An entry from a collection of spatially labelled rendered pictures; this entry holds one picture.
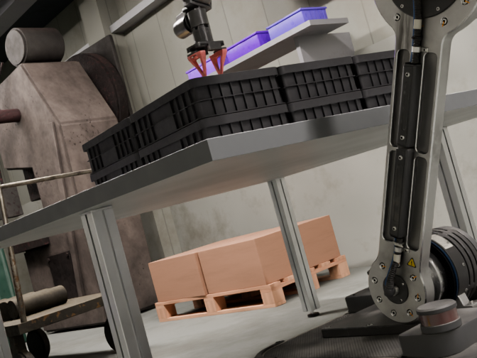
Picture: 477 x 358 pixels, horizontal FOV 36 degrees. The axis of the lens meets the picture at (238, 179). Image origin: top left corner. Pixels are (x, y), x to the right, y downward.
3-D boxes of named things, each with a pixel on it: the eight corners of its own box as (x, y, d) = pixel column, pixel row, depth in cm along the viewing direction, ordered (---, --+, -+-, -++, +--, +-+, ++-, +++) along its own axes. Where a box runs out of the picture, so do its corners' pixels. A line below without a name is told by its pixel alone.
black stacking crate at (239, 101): (289, 106, 205) (278, 67, 205) (202, 122, 188) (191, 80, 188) (217, 138, 237) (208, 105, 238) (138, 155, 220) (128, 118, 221)
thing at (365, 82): (427, 81, 239) (417, 48, 239) (364, 92, 222) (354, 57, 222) (347, 112, 271) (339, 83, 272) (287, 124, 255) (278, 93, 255)
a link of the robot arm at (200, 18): (193, 5, 214) (208, 4, 218) (180, 13, 220) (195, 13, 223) (199, 27, 214) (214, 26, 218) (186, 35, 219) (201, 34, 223)
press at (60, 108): (198, 295, 576) (120, 7, 586) (77, 338, 507) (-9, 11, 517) (119, 305, 677) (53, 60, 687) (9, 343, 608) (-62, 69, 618)
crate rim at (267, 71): (280, 74, 205) (278, 65, 205) (192, 87, 188) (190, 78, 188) (209, 111, 238) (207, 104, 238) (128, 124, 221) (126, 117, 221)
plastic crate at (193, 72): (244, 68, 483) (240, 52, 483) (217, 71, 468) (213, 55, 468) (215, 84, 509) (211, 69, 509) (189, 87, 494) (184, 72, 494)
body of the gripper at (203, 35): (187, 55, 217) (180, 31, 217) (213, 52, 223) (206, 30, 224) (199, 47, 212) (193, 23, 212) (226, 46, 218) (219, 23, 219)
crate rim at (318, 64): (355, 62, 222) (353, 55, 222) (281, 74, 205) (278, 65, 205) (279, 98, 255) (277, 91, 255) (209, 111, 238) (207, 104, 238)
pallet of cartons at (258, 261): (359, 273, 442) (341, 211, 443) (260, 312, 389) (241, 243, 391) (246, 288, 528) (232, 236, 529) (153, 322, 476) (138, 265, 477)
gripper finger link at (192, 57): (192, 81, 216) (184, 51, 217) (211, 79, 221) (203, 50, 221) (206, 74, 211) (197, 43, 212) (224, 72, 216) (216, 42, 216)
